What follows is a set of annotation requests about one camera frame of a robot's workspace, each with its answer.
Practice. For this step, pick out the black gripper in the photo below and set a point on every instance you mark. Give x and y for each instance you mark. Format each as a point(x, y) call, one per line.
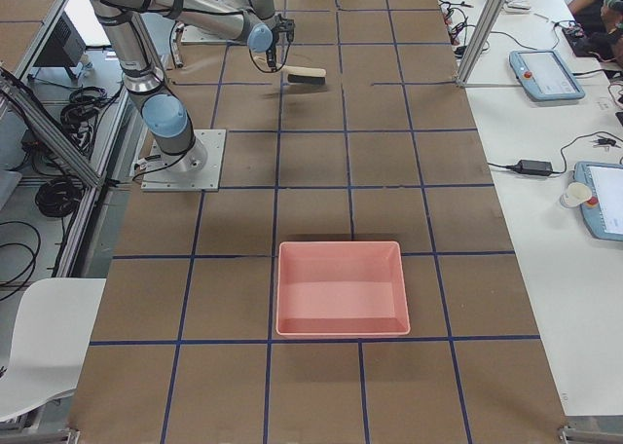
point(273, 41)

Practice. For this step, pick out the white hand brush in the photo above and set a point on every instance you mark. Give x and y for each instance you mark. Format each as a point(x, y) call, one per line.
point(294, 74)

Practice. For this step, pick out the pink plastic bin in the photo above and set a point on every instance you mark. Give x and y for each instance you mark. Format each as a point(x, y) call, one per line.
point(341, 289)

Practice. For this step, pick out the far teach pendant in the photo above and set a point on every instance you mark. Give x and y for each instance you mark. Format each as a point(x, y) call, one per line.
point(544, 76)

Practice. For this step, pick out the teach pendant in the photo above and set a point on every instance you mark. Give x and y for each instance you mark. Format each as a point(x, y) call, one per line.
point(602, 213)
point(544, 76)

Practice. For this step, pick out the black power adapter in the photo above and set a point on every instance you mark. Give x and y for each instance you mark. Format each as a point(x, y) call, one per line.
point(533, 168)

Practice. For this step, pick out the paper cup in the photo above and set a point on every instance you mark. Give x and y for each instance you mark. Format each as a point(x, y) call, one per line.
point(575, 194)

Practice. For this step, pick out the white chair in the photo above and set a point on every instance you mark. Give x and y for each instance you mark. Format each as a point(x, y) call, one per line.
point(51, 336)

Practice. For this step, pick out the near teach pendant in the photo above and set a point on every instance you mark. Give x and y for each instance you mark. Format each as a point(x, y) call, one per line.
point(602, 213)

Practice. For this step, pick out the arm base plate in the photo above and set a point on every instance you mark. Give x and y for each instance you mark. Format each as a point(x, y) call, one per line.
point(199, 170)
point(192, 35)

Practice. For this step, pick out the aluminium frame post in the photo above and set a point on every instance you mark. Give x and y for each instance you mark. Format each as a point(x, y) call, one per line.
point(477, 42)

